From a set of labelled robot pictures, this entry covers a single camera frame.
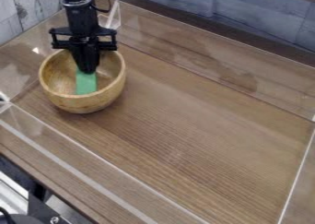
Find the wooden bowl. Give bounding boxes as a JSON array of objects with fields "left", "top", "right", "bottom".
[{"left": 39, "top": 50, "right": 127, "bottom": 114}]

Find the clear acrylic corner bracket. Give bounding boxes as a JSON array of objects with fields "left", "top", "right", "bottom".
[{"left": 99, "top": 1, "right": 121, "bottom": 29}]

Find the green rectangular block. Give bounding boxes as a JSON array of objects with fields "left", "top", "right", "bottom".
[{"left": 75, "top": 69, "right": 97, "bottom": 95}]

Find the black metal clamp bracket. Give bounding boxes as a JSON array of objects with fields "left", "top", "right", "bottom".
[{"left": 27, "top": 194, "right": 68, "bottom": 224}]

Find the black cable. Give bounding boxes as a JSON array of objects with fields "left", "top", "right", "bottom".
[{"left": 0, "top": 206, "right": 17, "bottom": 224}]

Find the clear acrylic tray wall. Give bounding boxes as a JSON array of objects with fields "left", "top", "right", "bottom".
[{"left": 0, "top": 5, "right": 315, "bottom": 224}]

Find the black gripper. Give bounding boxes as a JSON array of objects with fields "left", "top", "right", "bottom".
[{"left": 49, "top": 0, "right": 117, "bottom": 74}]

